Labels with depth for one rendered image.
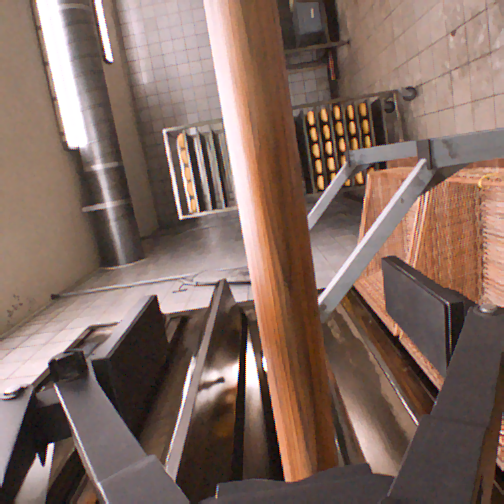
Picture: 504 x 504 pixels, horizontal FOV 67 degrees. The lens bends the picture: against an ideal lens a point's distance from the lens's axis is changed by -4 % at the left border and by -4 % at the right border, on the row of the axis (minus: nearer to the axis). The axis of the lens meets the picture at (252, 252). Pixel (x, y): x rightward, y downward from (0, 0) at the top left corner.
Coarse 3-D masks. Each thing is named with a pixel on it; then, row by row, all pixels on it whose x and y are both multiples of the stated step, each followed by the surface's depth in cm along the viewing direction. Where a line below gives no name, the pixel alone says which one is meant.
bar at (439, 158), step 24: (408, 144) 99; (432, 144) 53; (456, 144) 53; (480, 144) 53; (360, 168) 103; (432, 168) 54; (456, 168) 56; (336, 192) 103; (408, 192) 56; (312, 216) 105; (384, 216) 56; (384, 240) 57; (360, 264) 58; (336, 288) 59; (336, 384) 41; (336, 408) 36; (336, 432) 33; (360, 456) 30
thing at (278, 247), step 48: (240, 0) 14; (240, 48) 15; (240, 96) 15; (288, 96) 16; (240, 144) 16; (288, 144) 16; (240, 192) 17; (288, 192) 16; (288, 240) 17; (288, 288) 17; (288, 336) 17; (288, 384) 18; (288, 432) 19; (288, 480) 20
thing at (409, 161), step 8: (392, 160) 173; (400, 160) 164; (408, 160) 155; (416, 160) 147; (488, 160) 100; (496, 160) 97; (464, 168) 113; (400, 240) 181; (480, 248) 112; (400, 256) 184
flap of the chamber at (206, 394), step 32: (224, 288) 161; (224, 320) 139; (224, 352) 122; (192, 384) 89; (224, 384) 108; (192, 416) 77; (224, 416) 97; (192, 448) 71; (224, 448) 88; (192, 480) 66; (224, 480) 80
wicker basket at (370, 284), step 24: (408, 168) 150; (384, 192) 163; (456, 192) 110; (408, 216) 164; (456, 216) 111; (360, 240) 168; (408, 240) 168; (432, 240) 113; (432, 264) 114; (360, 288) 162; (384, 312) 135
